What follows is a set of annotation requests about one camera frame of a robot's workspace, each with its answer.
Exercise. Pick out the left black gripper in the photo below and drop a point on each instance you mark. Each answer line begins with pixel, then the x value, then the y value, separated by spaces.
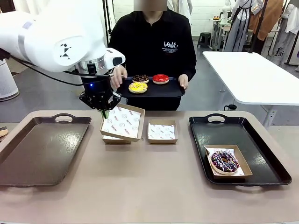
pixel 95 86

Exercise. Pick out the white printed paper liner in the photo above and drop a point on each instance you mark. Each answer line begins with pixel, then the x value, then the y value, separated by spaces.
pixel 111 137
pixel 161 131
pixel 231 151
pixel 121 122

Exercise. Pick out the yellow glazed sprinkled donut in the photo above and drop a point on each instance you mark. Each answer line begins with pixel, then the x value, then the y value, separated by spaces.
pixel 134 88

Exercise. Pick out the brown cardboard tray box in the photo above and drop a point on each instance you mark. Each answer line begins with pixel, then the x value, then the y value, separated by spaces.
pixel 162 141
pixel 116 141
pixel 245 163
pixel 130 139

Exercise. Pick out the black rimmed serving tray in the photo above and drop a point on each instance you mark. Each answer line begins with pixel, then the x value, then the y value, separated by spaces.
pixel 161 89

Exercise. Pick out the red glazed donut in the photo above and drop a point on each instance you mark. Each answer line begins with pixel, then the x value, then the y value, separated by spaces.
pixel 160 80

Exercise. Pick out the purple glazed sprinkled donut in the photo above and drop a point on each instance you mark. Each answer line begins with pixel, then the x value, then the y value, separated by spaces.
pixel 218 163

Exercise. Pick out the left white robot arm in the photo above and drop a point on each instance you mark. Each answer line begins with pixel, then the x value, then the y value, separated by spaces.
pixel 58 35

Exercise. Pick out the person's left forearm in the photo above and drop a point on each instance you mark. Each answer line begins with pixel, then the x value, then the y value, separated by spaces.
pixel 189 66

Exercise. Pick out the brown plastic serving tray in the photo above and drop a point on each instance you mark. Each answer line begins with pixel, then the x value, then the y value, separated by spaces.
pixel 42 151

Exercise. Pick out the person's right hand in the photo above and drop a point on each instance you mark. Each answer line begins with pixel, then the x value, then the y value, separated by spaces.
pixel 118 78

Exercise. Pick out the person's left hand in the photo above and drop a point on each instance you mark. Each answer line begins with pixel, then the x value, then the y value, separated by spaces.
pixel 183 81

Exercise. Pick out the chocolate sprinkled donut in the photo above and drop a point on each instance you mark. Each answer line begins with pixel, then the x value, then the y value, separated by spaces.
pixel 140 79

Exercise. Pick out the person in black sweatshirt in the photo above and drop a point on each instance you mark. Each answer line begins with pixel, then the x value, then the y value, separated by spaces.
pixel 149 46

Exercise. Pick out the black tripod stand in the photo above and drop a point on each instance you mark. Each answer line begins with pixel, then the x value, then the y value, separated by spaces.
pixel 108 21

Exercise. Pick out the white cylindrical air purifier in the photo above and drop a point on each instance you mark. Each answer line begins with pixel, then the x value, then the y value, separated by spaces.
pixel 7 86

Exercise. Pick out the chocolate topped plain donut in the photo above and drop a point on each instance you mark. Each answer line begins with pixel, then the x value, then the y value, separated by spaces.
pixel 3 131

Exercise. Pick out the grey plastic stool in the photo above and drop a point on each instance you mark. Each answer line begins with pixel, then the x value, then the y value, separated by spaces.
pixel 204 38

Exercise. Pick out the white curtain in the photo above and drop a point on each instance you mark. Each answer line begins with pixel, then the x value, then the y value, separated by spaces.
pixel 16 5

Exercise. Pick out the white background desk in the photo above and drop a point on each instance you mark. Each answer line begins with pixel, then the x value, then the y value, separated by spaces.
pixel 219 30

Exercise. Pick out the white folding table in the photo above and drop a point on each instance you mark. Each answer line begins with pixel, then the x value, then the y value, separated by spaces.
pixel 252 77

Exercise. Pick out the white mannequin torso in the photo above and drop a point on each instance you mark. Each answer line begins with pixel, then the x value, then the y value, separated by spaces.
pixel 226 9

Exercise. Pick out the mannequin with grey skirt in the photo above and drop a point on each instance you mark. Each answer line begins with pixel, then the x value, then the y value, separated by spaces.
pixel 239 25

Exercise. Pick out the white table leg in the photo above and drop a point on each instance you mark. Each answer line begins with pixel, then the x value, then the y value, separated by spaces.
pixel 271 116

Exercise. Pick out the brown hanging garment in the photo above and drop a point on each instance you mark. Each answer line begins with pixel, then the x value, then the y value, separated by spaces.
pixel 268 16

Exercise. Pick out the white lettered hanging garment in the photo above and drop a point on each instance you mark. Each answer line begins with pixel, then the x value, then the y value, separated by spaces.
pixel 283 39

